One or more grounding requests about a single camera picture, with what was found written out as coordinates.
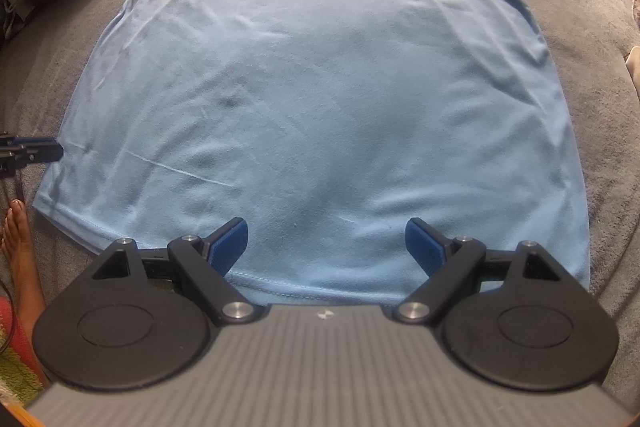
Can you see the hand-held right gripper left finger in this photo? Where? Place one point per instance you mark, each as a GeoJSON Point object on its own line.
{"type": "Point", "coordinates": [230, 248]}

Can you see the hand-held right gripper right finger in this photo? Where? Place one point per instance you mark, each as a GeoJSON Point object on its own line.
{"type": "Point", "coordinates": [425, 248]}

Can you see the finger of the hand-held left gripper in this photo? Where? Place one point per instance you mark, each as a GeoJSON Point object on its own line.
{"type": "Point", "coordinates": [35, 139]}
{"type": "Point", "coordinates": [47, 152]}

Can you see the light blue t-shirt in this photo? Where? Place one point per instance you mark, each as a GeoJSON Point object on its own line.
{"type": "Point", "coordinates": [320, 107]}

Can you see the person's bare foot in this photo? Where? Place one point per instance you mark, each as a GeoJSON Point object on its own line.
{"type": "Point", "coordinates": [17, 247]}

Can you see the fluffy green-cuffed pajama leg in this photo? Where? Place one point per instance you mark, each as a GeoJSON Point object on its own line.
{"type": "Point", "coordinates": [20, 357]}

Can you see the cream folded cloth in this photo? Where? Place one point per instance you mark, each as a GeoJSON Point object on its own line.
{"type": "Point", "coordinates": [633, 74]}

